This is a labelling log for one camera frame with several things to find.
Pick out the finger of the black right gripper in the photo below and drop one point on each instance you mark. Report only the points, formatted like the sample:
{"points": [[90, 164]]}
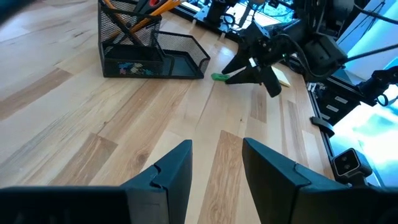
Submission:
{"points": [[237, 63], [264, 81]]}

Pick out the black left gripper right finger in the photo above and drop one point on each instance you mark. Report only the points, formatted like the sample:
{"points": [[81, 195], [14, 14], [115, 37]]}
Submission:
{"points": [[273, 186]]}

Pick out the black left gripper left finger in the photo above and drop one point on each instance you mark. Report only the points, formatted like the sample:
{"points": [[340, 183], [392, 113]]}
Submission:
{"points": [[168, 186]]}

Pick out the yellow sticky note pad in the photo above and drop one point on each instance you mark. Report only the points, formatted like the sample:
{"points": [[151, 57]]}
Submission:
{"points": [[282, 77]]}

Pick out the green eraser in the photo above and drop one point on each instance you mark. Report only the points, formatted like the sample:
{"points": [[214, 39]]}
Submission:
{"points": [[220, 76]]}

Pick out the black mesh desk organizer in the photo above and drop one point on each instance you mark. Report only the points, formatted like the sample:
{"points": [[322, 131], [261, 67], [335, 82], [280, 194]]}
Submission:
{"points": [[183, 67]]}

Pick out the teal binder clip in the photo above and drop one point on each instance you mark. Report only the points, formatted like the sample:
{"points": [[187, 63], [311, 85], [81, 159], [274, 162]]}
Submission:
{"points": [[147, 72]]}

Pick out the pale yellow binder clip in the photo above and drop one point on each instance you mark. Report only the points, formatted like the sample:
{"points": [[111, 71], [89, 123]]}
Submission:
{"points": [[136, 68]]}

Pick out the pink binder clip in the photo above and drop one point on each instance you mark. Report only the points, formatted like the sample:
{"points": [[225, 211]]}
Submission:
{"points": [[123, 72]]}

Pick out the black pen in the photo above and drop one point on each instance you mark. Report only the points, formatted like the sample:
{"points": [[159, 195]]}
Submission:
{"points": [[124, 26]]}

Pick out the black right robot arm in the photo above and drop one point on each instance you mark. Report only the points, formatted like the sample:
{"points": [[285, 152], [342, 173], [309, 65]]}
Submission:
{"points": [[323, 54]]}

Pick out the black table clamp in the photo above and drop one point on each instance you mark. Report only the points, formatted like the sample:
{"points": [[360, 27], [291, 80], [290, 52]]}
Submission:
{"points": [[323, 125]]}

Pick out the black table-level camera box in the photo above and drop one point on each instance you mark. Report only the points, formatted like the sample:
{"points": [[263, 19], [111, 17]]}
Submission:
{"points": [[351, 165]]}

